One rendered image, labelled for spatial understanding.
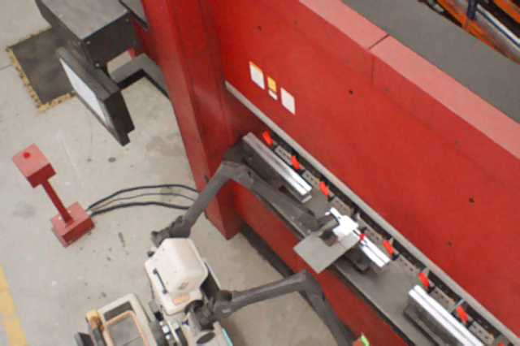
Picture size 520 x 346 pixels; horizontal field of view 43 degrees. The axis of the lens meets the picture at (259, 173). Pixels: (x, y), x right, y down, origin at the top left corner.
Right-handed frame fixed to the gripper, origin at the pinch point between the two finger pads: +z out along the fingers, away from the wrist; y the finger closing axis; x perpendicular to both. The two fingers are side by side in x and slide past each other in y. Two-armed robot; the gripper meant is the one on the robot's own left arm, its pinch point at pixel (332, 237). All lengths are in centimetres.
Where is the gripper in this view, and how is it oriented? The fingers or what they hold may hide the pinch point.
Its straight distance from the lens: 320.6
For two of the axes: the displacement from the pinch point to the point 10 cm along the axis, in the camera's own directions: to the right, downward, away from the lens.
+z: 4.4, 2.5, 8.6
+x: -6.6, 7.5, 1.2
